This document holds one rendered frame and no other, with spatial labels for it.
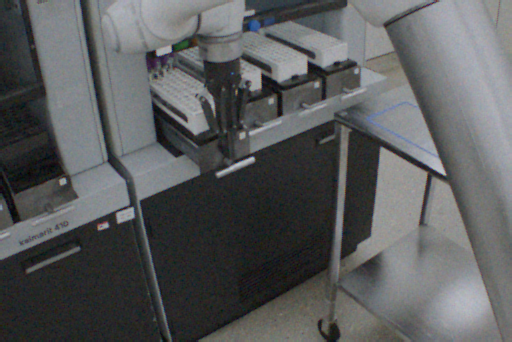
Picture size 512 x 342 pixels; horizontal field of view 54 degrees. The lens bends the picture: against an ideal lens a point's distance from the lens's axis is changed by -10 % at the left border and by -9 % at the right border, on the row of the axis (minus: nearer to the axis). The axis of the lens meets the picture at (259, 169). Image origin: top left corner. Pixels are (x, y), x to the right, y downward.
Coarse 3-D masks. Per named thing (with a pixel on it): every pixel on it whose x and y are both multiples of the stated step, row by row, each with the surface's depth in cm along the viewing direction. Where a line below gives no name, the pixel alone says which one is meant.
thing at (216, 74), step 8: (208, 64) 106; (216, 64) 105; (224, 64) 105; (232, 64) 106; (208, 72) 107; (216, 72) 106; (224, 72) 106; (232, 72) 106; (208, 80) 108; (216, 80) 108; (224, 80) 109; (232, 80) 111; (240, 80) 112; (208, 88) 108; (216, 88) 109; (216, 96) 110
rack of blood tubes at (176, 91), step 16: (160, 80) 134; (176, 80) 132; (192, 80) 132; (160, 96) 128; (176, 96) 125; (192, 96) 124; (176, 112) 130; (192, 112) 117; (192, 128) 119; (208, 128) 120
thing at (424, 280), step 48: (384, 96) 131; (336, 144) 128; (384, 144) 114; (432, 144) 112; (336, 192) 135; (432, 192) 167; (336, 240) 144; (432, 240) 166; (336, 288) 155; (384, 288) 150; (432, 288) 148; (480, 288) 147; (336, 336) 163; (432, 336) 134; (480, 336) 132
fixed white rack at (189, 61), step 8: (192, 48) 151; (176, 56) 149; (184, 56) 145; (192, 56) 145; (176, 64) 151; (184, 64) 151; (192, 64) 143; (200, 64) 140; (240, 64) 140; (248, 64) 138; (184, 72) 148; (192, 72) 145; (200, 72) 145; (240, 72) 134; (248, 72) 135; (256, 72) 134; (200, 80) 142; (256, 80) 135; (256, 88) 136
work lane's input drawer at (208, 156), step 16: (160, 112) 130; (160, 128) 131; (176, 128) 124; (240, 128) 122; (176, 144) 126; (192, 144) 118; (208, 144) 118; (240, 144) 123; (192, 160) 121; (208, 160) 120; (224, 160) 122
